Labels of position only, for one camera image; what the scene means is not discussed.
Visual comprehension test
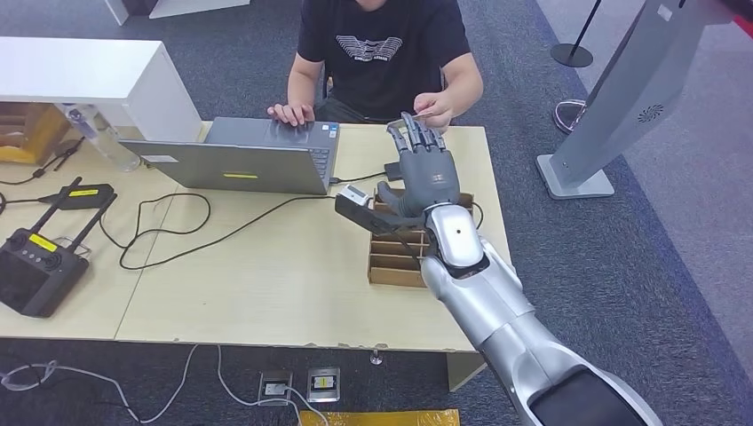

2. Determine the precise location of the person's left hand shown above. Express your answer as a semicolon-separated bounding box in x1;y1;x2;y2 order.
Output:
412;91;456;133

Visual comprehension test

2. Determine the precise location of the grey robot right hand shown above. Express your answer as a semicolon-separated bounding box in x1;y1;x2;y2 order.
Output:
376;111;462;220

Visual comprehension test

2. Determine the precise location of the person's right hand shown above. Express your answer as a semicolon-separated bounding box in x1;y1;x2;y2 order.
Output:
267;102;317;128

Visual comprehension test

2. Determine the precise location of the cardboard slotted card organizer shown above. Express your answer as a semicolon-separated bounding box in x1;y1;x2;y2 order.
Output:
367;187;477;289

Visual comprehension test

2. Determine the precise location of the person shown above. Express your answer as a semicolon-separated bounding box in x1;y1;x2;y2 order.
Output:
267;0;486;133

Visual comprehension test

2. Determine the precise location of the grey laptop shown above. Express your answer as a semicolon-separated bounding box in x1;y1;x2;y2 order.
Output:
120;116;341;196

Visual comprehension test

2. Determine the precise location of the chrome round stanchion base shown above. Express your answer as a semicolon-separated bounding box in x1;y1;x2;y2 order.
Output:
551;99;590;137

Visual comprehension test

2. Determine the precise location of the white furniture base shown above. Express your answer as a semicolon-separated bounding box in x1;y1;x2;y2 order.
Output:
104;0;251;28

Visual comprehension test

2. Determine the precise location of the light wooden desk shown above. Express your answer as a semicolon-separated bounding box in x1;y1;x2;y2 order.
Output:
0;120;213;343
115;122;513;392

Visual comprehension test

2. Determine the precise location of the clear plastic bottle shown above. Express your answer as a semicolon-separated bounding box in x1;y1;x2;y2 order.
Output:
61;104;142;173

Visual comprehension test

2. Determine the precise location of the silver standing kiosk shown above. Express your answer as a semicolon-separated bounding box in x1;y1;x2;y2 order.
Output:
535;0;736;201

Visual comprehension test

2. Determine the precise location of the white side table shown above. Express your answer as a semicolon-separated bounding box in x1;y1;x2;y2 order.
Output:
0;36;204;144

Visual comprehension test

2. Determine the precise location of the black box with yellow label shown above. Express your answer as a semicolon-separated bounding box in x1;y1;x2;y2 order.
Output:
39;184;117;211

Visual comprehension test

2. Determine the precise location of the floor socket with yellow label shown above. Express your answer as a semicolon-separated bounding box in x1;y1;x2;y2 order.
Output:
306;367;343;404

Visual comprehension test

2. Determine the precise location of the yellow floor tape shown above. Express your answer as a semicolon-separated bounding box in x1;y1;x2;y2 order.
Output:
299;409;462;426

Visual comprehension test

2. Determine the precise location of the yellow wooden crate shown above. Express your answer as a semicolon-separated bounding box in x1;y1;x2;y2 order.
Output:
0;102;73;167

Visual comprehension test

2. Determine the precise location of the floor socket with white plug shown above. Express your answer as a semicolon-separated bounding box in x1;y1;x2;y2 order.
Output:
258;370;294;408

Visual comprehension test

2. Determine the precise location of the black remote controller with antennas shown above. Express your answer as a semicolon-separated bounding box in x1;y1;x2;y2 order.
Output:
0;176;119;319

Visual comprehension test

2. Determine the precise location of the black and red object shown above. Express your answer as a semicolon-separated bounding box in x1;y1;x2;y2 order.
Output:
722;0;753;41

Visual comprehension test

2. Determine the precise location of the short black laptop cable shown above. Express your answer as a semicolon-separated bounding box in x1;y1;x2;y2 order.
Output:
328;170;388;185

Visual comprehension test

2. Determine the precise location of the long black looped cable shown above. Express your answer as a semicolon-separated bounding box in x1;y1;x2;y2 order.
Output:
99;193;339;272

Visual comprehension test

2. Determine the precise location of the black stanchion post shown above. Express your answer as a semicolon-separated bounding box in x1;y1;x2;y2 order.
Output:
548;0;604;69

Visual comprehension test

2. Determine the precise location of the black cable with connector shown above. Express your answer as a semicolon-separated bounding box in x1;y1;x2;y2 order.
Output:
0;138;87;187

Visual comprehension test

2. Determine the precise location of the white floor cable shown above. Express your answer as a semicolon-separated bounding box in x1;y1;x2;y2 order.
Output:
0;345;202;426
216;345;332;426

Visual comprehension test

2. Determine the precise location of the thin black box cable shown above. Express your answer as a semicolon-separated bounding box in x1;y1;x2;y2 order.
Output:
0;193;60;218

